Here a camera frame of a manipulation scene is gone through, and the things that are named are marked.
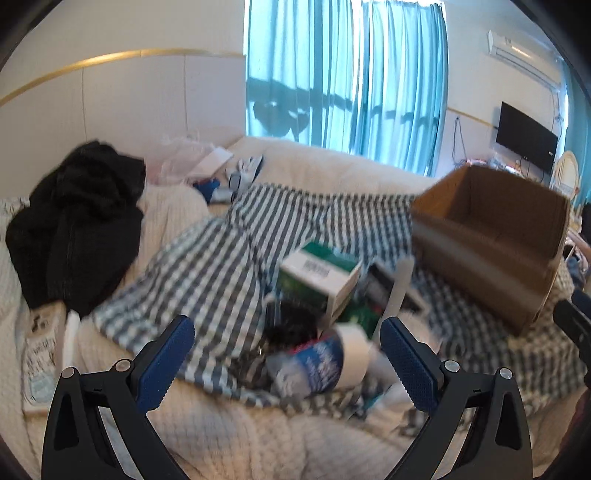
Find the blue label white container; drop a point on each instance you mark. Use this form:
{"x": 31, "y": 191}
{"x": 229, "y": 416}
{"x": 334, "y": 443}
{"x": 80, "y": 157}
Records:
{"x": 314, "y": 364}

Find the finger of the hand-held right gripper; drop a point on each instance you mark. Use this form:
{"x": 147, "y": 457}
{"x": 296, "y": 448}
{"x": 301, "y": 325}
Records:
{"x": 575, "y": 318}

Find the white framed oval mirror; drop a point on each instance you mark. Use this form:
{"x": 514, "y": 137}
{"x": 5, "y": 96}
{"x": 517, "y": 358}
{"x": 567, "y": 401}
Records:
{"x": 567, "y": 170}

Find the green and white box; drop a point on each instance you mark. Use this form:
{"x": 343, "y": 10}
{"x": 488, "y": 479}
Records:
{"x": 318, "y": 272}

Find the teal curtain with shadow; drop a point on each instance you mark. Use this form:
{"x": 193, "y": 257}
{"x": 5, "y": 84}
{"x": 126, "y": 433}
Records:
{"x": 300, "y": 69}

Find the brown cardboard box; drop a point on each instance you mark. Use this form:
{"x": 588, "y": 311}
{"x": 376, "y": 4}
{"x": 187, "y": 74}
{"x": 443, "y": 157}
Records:
{"x": 485, "y": 272}

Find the white paper envelope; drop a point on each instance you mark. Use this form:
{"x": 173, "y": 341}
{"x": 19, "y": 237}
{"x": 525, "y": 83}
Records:
{"x": 210, "y": 161}

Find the black bundled item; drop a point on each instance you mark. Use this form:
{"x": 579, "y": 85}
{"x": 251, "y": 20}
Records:
{"x": 295, "y": 323}

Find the white air conditioner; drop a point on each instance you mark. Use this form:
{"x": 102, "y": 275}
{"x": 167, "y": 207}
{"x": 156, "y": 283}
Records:
{"x": 517, "y": 50}

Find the grey checked blanket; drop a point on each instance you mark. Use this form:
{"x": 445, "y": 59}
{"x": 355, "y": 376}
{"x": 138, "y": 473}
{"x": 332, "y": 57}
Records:
{"x": 207, "y": 277}

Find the blue and white small packets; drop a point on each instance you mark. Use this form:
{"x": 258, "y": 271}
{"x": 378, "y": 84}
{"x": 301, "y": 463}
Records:
{"x": 242, "y": 173}

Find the green packet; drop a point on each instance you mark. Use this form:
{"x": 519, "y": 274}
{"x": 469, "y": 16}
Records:
{"x": 362, "y": 318}

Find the black garment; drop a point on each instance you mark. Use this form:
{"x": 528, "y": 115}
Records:
{"x": 78, "y": 221}

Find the white printed packet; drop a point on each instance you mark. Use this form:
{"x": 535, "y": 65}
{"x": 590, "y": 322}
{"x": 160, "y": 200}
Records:
{"x": 41, "y": 360}

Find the black wall television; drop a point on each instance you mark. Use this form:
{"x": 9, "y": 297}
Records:
{"x": 524, "y": 136}

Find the black and white flat box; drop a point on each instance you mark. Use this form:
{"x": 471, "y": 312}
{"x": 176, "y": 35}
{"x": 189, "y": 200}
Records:
{"x": 376, "y": 286}

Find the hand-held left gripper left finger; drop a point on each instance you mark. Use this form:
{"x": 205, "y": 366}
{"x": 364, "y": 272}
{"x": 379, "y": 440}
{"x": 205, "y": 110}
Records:
{"x": 166, "y": 364}

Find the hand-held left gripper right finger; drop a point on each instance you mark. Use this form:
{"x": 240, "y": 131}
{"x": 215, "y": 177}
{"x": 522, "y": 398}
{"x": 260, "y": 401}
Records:
{"x": 406, "y": 364}

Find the clear plastic bag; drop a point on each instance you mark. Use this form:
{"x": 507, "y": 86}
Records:
{"x": 171, "y": 159}

